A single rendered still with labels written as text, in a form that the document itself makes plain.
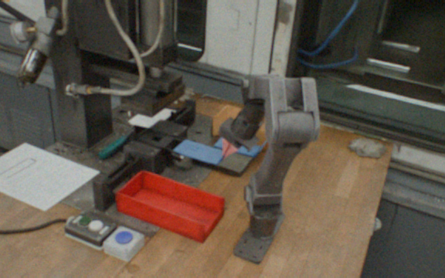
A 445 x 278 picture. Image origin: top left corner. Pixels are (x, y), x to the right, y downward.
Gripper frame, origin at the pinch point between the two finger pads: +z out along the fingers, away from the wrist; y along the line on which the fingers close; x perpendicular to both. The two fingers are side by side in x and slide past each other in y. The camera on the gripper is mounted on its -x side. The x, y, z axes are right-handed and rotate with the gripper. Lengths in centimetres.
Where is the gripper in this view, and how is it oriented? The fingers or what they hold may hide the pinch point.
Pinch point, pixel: (225, 155)
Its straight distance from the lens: 123.6
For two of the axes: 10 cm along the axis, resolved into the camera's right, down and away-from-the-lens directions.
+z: -4.5, 6.9, 5.7
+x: -4.3, 3.9, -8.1
